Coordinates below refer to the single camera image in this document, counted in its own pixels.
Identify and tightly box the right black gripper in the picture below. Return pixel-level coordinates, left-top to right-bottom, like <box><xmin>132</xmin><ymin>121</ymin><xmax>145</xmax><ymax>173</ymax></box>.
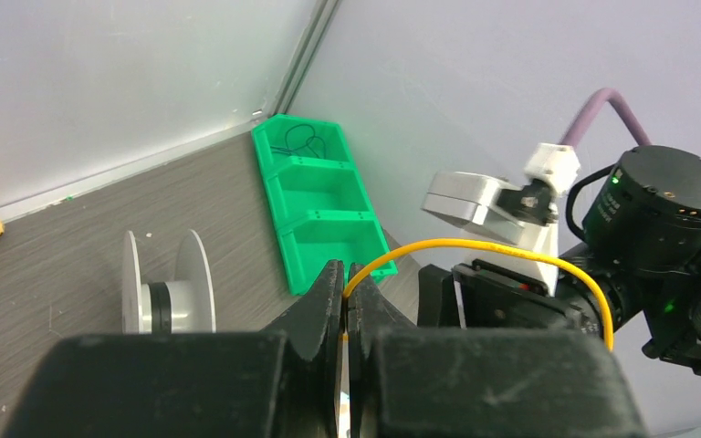
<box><xmin>417</xmin><ymin>259</ymin><xmax>604</xmax><ymax>338</ymax></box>

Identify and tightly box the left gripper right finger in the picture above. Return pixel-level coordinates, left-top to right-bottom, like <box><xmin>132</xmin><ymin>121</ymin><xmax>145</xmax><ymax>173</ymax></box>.
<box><xmin>347</xmin><ymin>279</ymin><xmax>647</xmax><ymax>437</ymax></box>

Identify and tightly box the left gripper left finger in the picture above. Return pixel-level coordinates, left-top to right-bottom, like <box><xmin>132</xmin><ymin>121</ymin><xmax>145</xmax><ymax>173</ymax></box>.
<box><xmin>5</xmin><ymin>260</ymin><xmax>345</xmax><ymax>437</ymax></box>

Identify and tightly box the yellow cable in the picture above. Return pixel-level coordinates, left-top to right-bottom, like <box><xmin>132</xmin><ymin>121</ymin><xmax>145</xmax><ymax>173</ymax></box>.
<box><xmin>340</xmin><ymin>237</ymin><xmax>616</xmax><ymax>353</ymax></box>

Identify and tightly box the translucent white cable spool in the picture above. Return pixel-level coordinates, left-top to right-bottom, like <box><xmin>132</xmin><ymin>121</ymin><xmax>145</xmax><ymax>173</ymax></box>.
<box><xmin>121</xmin><ymin>229</ymin><xmax>216</xmax><ymax>335</ymax></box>

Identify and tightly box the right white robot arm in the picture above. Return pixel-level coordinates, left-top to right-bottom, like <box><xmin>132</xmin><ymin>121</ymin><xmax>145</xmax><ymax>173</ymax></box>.
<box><xmin>417</xmin><ymin>145</ymin><xmax>701</xmax><ymax>377</ymax></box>

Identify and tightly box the green plastic compartment bin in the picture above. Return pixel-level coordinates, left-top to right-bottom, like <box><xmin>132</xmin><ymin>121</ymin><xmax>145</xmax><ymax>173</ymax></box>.
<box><xmin>251</xmin><ymin>114</ymin><xmax>389</xmax><ymax>296</ymax></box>

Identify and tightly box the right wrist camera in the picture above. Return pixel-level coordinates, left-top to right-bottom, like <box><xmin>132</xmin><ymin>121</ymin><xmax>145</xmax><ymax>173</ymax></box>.
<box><xmin>421</xmin><ymin>142</ymin><xmax>581</xmax><ymax>291</ymax></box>

